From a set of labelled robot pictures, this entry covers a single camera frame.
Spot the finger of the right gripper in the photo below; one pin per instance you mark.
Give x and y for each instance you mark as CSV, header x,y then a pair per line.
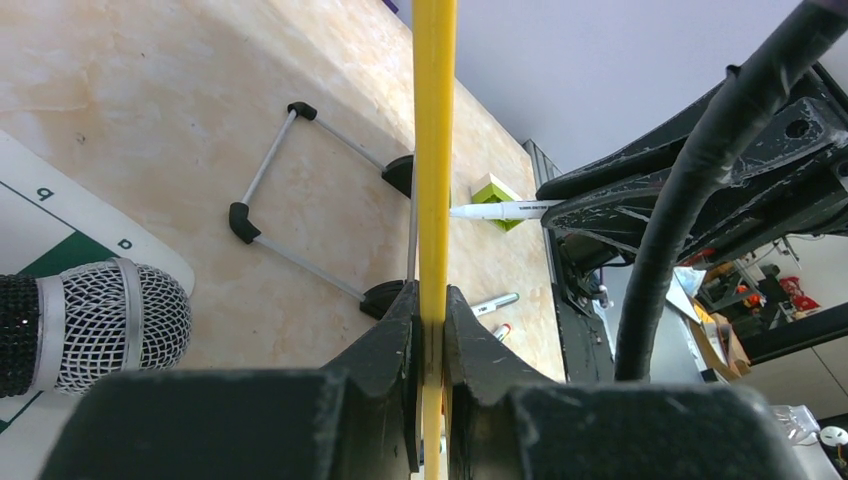
x,y
657,150
808,196

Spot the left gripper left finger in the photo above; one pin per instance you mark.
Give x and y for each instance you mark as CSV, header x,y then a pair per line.
x,y
375,428

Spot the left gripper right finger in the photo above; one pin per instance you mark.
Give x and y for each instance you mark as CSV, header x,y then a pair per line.
x,y
489,433

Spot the purple whiteboard marker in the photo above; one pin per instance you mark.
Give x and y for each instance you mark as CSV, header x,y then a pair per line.
x,y
512,210

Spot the yellow framed whiteboard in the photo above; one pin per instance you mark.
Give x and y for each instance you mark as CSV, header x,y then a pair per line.
x,y
434,48

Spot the red whiteboard marker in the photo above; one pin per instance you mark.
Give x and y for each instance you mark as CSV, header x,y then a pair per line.
x,y
502,332

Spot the blue whiteboard marker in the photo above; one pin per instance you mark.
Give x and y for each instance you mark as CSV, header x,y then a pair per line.
x,y
494,304

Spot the green white toy brick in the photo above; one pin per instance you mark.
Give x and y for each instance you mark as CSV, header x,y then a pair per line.
x,y
491,189

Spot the green white chessboard mat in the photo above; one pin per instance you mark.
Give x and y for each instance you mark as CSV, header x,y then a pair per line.
x,y
50,224

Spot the purple block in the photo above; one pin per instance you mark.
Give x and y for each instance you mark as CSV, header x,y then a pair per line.
x,y
392,6

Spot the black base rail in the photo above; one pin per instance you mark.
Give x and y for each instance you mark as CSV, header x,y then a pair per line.
x,y
583,339

